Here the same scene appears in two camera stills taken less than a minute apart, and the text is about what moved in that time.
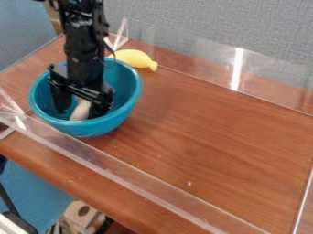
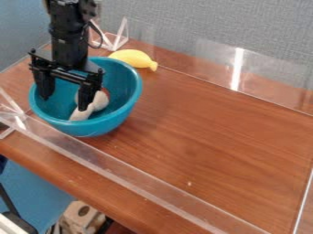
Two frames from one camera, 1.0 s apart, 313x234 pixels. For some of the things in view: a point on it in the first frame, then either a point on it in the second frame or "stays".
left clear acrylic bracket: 12,116 stays
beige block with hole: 81,219 stays
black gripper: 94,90 → 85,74
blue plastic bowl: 121,79 stays
